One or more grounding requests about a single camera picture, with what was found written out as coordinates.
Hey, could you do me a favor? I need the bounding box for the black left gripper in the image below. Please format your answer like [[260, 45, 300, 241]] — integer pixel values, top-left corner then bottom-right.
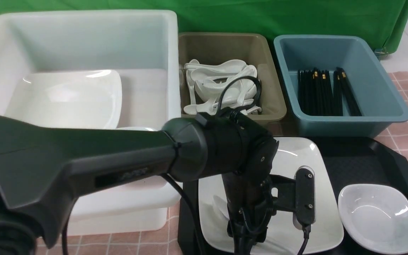
[[222, 114, 278, 245]]

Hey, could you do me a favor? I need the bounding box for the white ceramic soup spoon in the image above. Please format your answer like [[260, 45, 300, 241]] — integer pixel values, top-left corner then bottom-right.
[[213, 195, 230, 220]]

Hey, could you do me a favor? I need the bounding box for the large white square plate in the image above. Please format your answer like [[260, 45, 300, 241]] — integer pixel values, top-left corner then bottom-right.
[[198, 137, 344, 255]]

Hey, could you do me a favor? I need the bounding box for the small white square bowl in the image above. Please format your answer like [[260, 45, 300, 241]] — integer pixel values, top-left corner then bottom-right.
[[338, 183, 408, 255]]

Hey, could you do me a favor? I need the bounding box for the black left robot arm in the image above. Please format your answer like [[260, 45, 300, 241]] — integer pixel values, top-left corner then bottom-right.
[[0, 108, 279, 255]]

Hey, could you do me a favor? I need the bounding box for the white square plate in tub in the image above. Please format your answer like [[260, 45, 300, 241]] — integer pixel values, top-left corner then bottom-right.
[[4, 69, 123, 129]]

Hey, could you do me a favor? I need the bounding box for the black plastic serving tray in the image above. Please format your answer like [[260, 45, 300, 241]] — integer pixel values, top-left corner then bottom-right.
[[178, 137, 408, 255]]

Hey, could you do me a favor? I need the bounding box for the pile of white spoons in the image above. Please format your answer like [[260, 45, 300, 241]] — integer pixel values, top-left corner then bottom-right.
[[183, 59, 262, 115]]

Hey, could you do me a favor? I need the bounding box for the bundle of black chopsticks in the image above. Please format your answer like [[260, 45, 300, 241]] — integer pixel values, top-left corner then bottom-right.
[[296, 67, 363, 117]]

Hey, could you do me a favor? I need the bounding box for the small white bowl in tub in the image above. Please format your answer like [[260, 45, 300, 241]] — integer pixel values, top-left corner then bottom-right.
[[117, 126, 157, 132]]

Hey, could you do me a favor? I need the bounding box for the olive green plastic bin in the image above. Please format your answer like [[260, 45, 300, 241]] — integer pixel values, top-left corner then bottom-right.
[[178, 32, 291, 136]]

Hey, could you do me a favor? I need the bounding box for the teal blue plastic bin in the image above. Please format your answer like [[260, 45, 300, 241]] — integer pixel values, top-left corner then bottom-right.
[[273, 34, 408, 138]]

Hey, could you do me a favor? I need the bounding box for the large white plastic tub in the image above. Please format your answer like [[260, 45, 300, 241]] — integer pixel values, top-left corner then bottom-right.
[[0, 10, 181, 236]]

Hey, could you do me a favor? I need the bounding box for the green backdrop cloth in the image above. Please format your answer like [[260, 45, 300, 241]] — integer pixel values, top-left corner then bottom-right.
[[0, 0, 408, 53]]

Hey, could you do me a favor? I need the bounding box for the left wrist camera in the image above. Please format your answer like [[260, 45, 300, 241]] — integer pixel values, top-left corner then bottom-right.
[[293, 166, 316, 230]]

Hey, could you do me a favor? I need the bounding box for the black left camera cable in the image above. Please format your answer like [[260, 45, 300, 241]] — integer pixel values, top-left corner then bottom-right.
[[62, 75, 311, 255]]

